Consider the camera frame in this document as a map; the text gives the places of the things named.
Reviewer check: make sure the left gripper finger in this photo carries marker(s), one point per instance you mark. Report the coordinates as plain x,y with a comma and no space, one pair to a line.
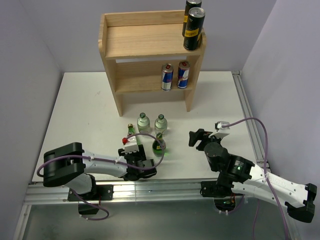
141,152
121,152

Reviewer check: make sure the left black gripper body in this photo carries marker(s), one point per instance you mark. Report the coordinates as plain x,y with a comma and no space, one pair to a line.
136,155

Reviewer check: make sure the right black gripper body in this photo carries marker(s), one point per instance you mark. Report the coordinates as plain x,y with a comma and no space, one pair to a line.
200,146

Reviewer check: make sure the green glass bottle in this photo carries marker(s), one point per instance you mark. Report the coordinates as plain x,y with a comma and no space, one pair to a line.
131,131
159,145

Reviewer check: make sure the Red Bull can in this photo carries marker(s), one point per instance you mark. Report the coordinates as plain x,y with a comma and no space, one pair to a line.
183,74
167,72

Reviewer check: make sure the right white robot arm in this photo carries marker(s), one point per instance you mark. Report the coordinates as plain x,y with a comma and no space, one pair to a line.
240,176

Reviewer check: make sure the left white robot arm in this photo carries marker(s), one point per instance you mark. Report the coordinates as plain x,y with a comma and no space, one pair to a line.
74,167

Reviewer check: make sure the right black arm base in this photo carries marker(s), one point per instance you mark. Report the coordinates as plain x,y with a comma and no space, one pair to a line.
225,201

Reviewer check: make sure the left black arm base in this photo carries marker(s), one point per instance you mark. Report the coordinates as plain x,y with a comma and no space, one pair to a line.
102,193

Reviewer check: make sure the wooden two-tier shelf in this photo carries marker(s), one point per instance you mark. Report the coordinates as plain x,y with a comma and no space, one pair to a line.
134,45

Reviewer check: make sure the left clear Chang bottle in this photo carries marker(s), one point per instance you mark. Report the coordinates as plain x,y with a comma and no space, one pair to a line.
143,123

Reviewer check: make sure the clear chang bottle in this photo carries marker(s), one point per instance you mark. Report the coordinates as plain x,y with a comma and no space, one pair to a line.
161,125
143,123

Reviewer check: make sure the right clear Chang bottle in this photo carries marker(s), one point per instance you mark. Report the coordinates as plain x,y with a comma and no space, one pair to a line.
161,125

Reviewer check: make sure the front black yellow can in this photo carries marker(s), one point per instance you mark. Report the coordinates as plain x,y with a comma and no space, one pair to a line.
193,29

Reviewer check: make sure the black yellow can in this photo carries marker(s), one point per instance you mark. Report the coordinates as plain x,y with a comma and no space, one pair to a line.
193,29
189,4

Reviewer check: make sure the rear black yellow can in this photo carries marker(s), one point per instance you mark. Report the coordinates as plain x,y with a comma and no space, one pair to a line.
189,4

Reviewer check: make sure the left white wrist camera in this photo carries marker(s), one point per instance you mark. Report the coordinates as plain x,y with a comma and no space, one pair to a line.
130,144

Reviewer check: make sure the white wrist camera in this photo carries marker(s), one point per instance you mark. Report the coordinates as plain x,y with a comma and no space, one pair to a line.
221,130
130,144

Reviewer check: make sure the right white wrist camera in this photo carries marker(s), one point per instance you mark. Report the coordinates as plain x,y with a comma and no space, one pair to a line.
221,130

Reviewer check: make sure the front aluminium rail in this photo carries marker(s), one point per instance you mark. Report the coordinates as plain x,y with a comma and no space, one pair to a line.
123,192

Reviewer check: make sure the aluminium rail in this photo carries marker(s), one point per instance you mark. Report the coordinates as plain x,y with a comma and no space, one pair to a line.
123,192
250,124

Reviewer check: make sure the right aluminium rail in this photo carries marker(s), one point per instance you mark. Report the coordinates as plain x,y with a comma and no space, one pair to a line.
250,124

